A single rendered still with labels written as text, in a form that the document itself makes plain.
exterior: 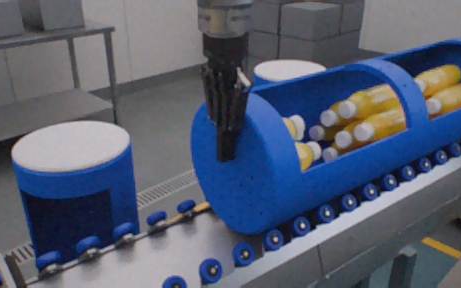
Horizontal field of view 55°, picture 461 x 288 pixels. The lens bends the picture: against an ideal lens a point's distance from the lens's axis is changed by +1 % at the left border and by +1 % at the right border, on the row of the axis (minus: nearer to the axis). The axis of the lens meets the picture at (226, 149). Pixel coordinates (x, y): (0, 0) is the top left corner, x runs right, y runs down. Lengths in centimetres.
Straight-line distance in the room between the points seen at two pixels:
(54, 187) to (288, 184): 55
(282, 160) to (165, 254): 32
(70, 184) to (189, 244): 31
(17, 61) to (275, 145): 351
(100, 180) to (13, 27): 229
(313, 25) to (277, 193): 326
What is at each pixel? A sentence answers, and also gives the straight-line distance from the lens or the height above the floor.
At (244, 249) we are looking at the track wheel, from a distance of 85.
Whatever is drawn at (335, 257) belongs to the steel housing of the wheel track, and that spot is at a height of 86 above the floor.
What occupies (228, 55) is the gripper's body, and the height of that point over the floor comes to 133.
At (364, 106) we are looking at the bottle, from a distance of 109.
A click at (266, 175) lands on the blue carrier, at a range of 78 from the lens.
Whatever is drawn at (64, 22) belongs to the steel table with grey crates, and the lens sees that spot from 341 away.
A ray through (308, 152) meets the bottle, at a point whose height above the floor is 111.
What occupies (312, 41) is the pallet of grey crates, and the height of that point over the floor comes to 66.
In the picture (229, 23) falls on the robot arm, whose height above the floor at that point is 138.
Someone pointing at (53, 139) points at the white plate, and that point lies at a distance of 121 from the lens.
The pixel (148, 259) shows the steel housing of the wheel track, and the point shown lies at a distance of 92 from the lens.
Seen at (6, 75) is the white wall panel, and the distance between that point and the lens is 412.
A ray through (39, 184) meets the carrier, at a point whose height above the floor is 99.
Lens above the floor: 151
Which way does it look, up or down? 26 degrees down
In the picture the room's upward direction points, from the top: straight up
